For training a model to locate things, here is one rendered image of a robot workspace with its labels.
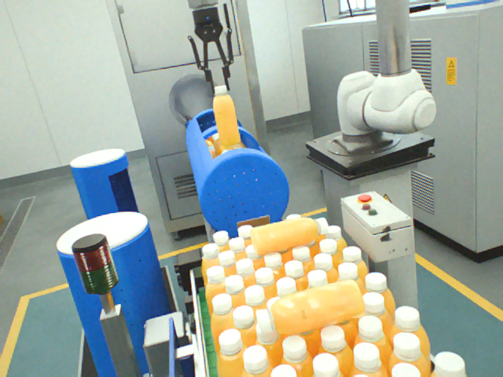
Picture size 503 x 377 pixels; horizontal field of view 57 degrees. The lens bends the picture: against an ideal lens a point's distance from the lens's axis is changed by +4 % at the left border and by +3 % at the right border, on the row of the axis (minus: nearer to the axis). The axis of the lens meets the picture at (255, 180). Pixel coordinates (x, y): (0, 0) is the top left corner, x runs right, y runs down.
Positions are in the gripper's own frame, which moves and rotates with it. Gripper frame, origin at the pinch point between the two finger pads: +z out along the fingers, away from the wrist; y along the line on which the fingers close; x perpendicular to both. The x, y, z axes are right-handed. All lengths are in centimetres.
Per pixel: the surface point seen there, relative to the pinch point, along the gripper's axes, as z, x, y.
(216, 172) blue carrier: 25.1, 10.5, 7.0
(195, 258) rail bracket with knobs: 44, 24, 18
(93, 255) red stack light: 20, 59, 35
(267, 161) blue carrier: 25.3, 10.5, -8.9
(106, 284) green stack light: 27, 59, 34
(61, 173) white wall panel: 134, -478, 182
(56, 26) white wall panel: -44, -485, 134
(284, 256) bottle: 40, 44, -3
